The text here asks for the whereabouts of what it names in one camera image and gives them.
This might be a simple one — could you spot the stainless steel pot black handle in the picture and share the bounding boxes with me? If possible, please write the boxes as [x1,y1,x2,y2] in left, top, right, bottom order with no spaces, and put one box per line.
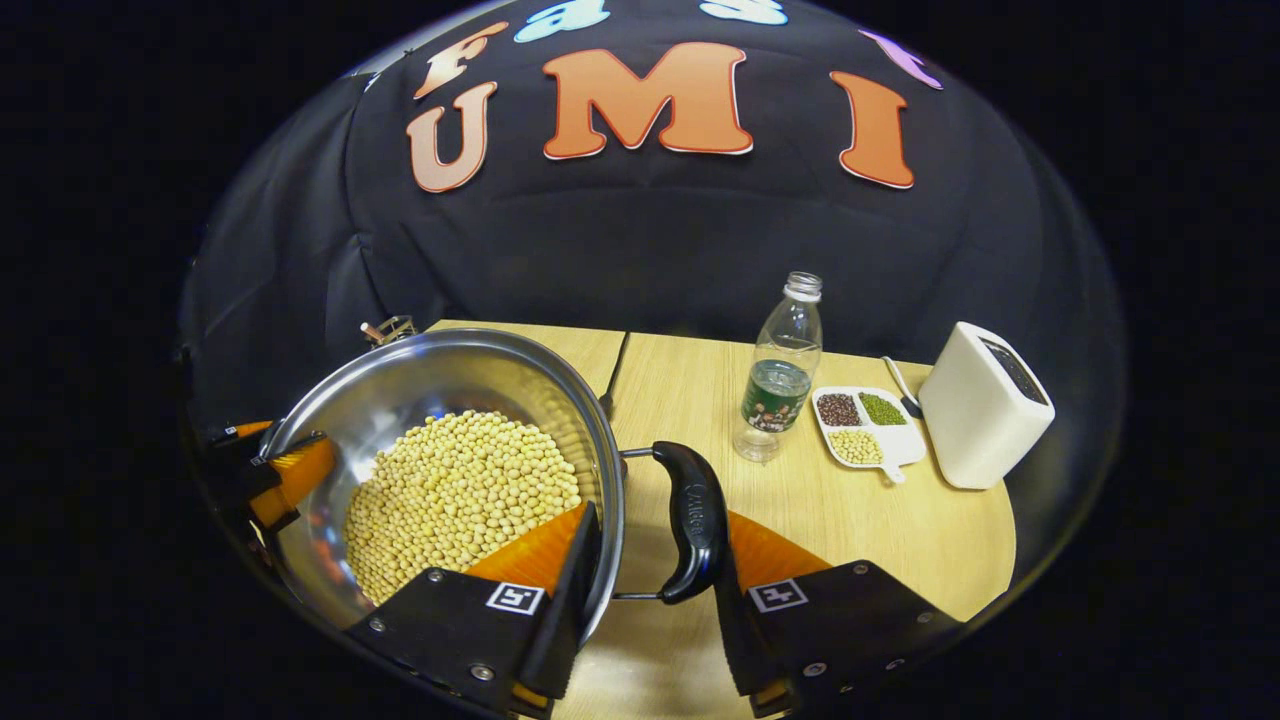
[258,328,731,651]

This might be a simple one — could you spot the black backdrop cloth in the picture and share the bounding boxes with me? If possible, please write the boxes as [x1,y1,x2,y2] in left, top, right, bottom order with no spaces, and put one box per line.
[180,0,1126,561]

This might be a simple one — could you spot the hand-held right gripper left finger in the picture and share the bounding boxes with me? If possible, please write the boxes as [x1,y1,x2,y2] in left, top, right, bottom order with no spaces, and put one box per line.
[345,500,603,716]

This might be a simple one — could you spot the heap of yellow soybeans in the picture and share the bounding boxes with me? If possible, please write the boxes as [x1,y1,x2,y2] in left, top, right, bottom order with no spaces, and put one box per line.
[343,410,583,606]

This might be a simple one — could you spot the clear plastic bottle green label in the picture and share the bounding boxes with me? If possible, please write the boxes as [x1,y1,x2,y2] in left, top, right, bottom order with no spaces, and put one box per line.
[733,271,824,464]

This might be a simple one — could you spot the white divided bean dish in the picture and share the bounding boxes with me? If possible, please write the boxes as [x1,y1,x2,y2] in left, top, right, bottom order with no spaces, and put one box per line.
[811,386,928,485]

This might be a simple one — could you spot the appliance power cord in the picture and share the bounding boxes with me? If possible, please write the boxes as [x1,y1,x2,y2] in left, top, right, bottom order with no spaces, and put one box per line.
[880,355,926,419]

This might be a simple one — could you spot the white boxy countertop appliance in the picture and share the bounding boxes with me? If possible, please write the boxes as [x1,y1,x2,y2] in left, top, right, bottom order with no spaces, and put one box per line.
[918,321,1056,491]

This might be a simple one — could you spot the small wire mesh basket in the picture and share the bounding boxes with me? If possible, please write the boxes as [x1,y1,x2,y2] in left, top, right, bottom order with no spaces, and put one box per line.
[360,315,418,348]

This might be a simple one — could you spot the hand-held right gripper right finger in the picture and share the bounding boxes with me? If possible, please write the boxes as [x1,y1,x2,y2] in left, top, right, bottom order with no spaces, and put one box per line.
[712,510,966,719]

